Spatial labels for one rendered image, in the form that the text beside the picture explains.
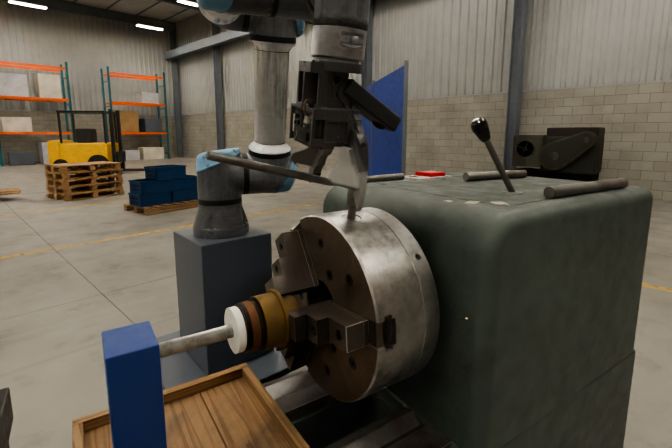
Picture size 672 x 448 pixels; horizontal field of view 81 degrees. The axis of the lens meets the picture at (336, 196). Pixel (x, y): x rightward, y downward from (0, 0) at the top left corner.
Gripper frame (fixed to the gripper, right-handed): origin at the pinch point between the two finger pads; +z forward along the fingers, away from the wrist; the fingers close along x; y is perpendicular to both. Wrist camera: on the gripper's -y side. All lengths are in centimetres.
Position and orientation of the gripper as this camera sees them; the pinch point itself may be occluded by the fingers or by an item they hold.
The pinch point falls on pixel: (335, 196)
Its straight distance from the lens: 62.2
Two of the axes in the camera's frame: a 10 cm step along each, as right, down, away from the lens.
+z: -1.0, 9.5, 3.0
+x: 5.1, 3.1, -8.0
